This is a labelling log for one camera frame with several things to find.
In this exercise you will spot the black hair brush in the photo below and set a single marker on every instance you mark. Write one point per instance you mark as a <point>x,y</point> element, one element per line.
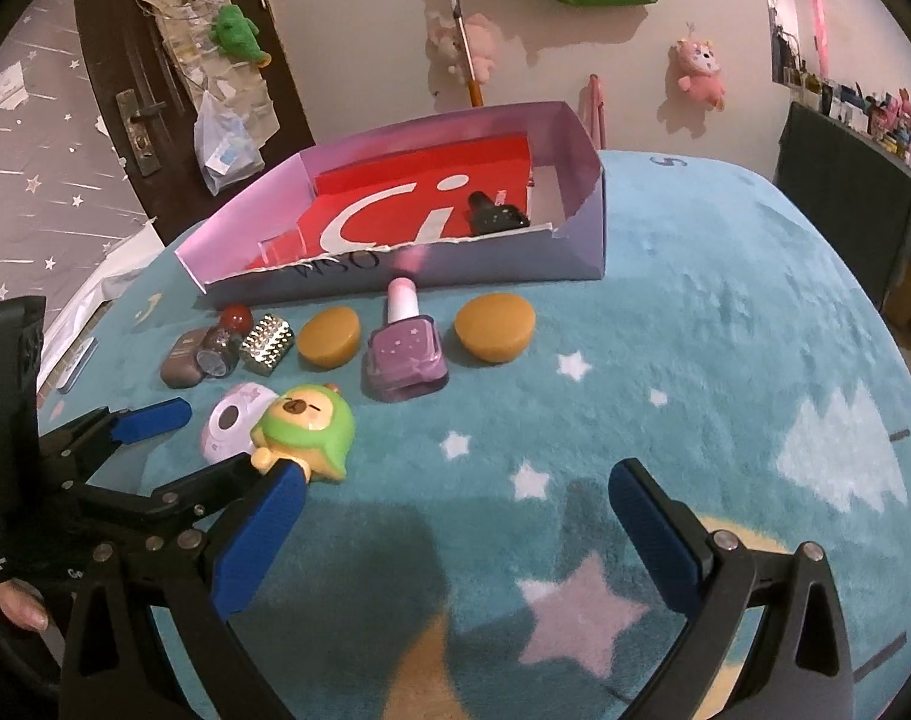
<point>496,219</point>

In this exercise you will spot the pink nail polish bottle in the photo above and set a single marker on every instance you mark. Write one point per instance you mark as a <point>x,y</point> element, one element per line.
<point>406,349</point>

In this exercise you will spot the pink plush toy with horns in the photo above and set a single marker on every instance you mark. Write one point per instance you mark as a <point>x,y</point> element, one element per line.
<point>699,71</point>

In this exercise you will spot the clear round lid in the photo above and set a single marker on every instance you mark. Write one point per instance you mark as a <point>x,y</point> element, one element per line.
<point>266,345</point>

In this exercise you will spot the person's left hand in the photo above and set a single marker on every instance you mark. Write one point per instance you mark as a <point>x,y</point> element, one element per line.
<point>24,607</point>

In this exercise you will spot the grey compact case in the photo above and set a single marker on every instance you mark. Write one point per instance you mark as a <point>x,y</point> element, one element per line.
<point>181,360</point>

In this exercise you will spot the green plush toy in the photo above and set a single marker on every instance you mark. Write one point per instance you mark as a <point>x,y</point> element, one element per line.
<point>234,30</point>

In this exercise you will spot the pink cardboard box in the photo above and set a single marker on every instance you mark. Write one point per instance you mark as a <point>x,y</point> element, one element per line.
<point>440,262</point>

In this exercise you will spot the green yellow jar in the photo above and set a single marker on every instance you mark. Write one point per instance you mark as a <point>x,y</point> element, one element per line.
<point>305,420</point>

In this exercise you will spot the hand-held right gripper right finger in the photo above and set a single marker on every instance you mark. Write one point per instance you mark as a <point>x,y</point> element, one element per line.
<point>654,547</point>

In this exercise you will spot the red printed card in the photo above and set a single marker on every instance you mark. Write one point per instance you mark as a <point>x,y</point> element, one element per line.
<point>395,180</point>

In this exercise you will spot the white paper sheet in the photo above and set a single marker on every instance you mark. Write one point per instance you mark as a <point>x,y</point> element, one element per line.
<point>9,84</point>

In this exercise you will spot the dark brown door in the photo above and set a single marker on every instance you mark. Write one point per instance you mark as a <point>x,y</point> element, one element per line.
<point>103,30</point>

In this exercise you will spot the glass bottle with red cap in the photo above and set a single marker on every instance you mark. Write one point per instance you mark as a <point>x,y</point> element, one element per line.
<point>219,349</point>

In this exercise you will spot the hanging pocket organizer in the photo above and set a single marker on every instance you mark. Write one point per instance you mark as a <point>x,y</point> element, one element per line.
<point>193,60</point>

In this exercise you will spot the table with dark cloth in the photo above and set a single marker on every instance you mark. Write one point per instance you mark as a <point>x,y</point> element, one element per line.
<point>845,195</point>

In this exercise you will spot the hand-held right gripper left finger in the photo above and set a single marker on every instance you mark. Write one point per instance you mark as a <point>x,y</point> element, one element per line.
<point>264,540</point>

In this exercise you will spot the white and pink plush toy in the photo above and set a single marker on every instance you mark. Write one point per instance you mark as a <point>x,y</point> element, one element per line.
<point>444,41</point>

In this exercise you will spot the pink poles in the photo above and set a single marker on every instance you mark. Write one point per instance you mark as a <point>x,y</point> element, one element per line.
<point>596,112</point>

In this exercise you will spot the clear plastic bag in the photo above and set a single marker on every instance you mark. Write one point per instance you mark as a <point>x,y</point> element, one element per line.
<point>226,154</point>

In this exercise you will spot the grey star-print cloth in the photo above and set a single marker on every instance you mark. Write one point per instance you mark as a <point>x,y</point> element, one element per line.
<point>43,187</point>

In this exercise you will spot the white round case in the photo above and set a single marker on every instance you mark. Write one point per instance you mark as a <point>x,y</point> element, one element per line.
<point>226,424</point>

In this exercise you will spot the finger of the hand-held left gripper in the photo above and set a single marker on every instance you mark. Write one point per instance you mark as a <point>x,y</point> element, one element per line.
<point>155,418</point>
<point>200,484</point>

